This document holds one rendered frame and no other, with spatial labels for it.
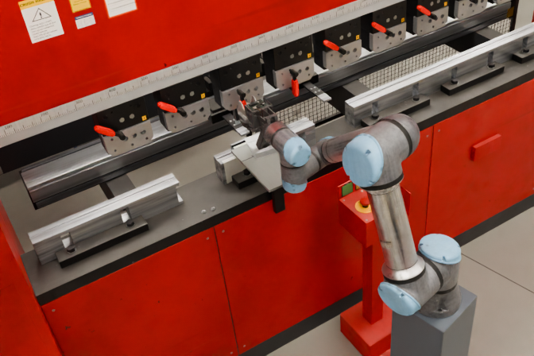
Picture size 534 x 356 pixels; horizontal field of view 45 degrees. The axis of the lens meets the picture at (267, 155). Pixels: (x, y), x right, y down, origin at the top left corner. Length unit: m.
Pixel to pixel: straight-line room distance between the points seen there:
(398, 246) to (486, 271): 1.52
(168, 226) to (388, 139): 0.90
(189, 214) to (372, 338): 0.98
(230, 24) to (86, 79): 0.46
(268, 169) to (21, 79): 0.82
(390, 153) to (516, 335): 1.57
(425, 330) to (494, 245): 1.37
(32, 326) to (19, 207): 1.94
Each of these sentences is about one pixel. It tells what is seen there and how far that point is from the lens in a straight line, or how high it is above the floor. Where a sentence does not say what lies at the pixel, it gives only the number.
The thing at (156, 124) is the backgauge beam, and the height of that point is 0.98.
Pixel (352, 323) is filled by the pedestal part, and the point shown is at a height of 0.12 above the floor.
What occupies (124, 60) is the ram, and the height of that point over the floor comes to 1.47.
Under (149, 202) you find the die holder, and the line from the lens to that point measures 2.20.
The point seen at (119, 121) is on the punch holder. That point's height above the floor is 1.29.
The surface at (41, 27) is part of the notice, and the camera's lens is 1.80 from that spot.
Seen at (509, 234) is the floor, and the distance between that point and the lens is 3.40.
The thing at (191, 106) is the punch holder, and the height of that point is 1.24.
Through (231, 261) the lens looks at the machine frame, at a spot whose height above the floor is 0.63.
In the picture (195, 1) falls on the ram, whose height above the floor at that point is 1.57.
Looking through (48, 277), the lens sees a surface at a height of 0.87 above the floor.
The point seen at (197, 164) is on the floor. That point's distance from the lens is 3.86.
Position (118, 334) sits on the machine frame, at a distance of 2.37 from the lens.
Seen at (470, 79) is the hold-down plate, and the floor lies 0.91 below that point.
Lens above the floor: 2.34
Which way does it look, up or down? 38 degrees down
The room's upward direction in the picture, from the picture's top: 7 degrees counter-clockwise
